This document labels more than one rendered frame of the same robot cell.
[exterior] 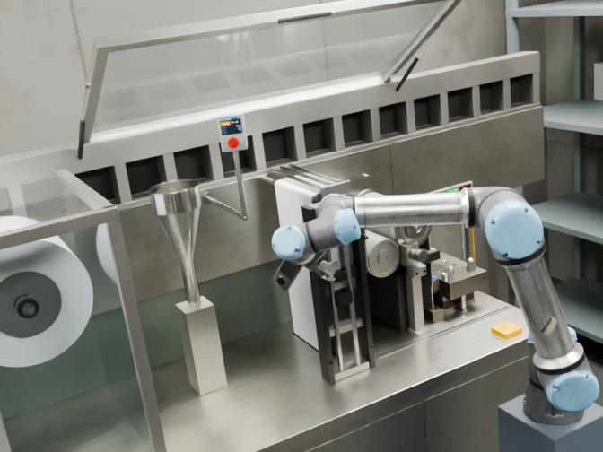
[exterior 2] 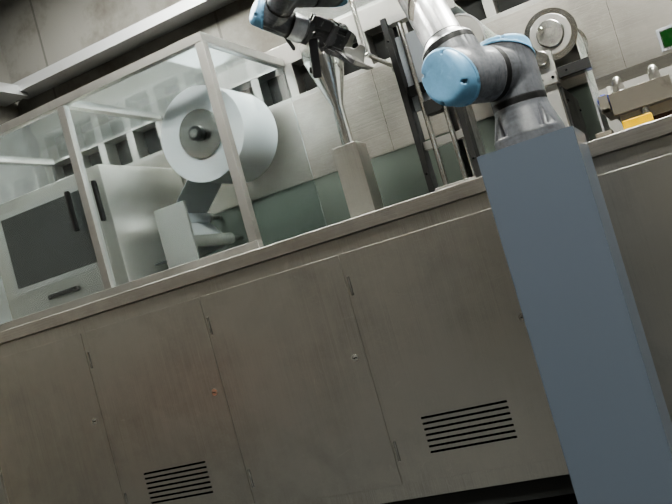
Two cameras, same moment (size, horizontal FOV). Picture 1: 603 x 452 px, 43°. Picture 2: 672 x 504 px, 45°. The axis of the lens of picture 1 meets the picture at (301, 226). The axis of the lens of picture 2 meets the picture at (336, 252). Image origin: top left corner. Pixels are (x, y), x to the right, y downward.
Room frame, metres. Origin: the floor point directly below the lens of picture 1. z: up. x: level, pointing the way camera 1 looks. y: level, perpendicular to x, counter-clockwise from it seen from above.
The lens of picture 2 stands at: (0.28, -1.61, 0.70)
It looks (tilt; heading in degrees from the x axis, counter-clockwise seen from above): 3 degrees up; 50
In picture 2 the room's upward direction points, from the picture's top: 16 degrees counter-clockwise
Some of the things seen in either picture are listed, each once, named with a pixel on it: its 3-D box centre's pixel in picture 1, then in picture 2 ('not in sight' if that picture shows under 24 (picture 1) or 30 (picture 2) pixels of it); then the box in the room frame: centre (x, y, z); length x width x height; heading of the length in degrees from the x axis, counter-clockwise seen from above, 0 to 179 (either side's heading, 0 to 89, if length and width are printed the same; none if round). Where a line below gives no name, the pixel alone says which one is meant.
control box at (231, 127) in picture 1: (232, 132); not in sight; (2.07, 0.16, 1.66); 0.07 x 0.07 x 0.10; 1
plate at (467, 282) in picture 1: (432, 269); (645, 102); (2.51, -0.44, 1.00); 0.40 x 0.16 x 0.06; 27
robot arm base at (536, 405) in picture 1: (553, 392); (525, 122); (1.71, -0.59, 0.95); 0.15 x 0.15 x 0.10
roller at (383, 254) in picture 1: (362, 247); not in sight; (2.34, -0.19, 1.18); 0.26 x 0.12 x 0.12; 27
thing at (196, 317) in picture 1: (193, 299); (347, 141); (2.06, 0.34, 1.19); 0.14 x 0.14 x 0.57
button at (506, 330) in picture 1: (506, 330); (638, 122); (2.15, -0.60, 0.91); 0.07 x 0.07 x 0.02; 27
